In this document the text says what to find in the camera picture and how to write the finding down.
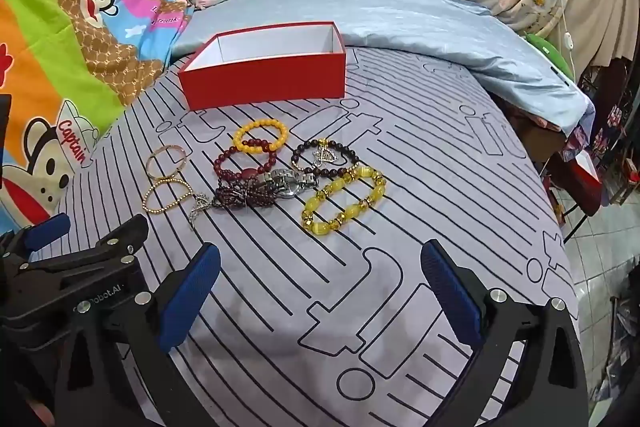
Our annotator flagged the red cardboard box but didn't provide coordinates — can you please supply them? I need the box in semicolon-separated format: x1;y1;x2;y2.
178;21;347;112

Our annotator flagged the rose gold bangle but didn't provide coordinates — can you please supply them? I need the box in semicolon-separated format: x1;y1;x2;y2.
146;145;188;180

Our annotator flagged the red and white box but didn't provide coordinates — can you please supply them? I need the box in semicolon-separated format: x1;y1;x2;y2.
572;154;603;220

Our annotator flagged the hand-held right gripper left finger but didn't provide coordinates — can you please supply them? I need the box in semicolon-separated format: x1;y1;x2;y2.
52;243;222;427

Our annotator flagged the large yellow crystal bracelet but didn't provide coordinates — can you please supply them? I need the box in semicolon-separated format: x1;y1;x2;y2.
300;163;387;233

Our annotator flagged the garnet small-bead bracelet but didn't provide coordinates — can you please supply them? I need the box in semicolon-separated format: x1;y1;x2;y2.
212;182;276;214

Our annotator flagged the brown wooden bed frame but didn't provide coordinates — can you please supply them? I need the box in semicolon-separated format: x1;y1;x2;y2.
500;102;571;162

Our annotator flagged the light blue quilt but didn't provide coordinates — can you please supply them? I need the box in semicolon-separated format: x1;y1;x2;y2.
171;0;596;132

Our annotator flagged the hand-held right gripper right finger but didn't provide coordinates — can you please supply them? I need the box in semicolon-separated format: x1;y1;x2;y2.
421;239;591;427

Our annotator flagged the silver metal watch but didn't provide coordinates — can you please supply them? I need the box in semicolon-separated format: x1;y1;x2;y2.
255;167;321;200

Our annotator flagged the silver chain necklace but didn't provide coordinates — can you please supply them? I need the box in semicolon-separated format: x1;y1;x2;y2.
306;146;337;168

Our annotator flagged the colourful monkey print blanket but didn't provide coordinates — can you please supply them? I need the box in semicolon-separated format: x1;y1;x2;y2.
0;0;201;238

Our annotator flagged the dark red bead bracelet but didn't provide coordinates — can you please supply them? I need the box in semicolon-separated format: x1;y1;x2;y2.
214;141;277;182

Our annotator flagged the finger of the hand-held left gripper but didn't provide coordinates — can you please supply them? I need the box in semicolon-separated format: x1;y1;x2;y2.
20;214;150;288
0;213;72;268

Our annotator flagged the silver pendant necklace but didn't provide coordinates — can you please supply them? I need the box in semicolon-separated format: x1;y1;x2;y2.
189;192;217;230

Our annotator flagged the grey striped bedsheet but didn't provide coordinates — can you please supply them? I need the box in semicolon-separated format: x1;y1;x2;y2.
35;47;581;427

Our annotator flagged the dark bead bracelet gold charm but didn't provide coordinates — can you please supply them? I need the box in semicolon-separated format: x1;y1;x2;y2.
291;137;361;178

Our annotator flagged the orange-yellow bead bracelet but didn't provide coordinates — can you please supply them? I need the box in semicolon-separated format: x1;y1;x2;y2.
233;119;290;154

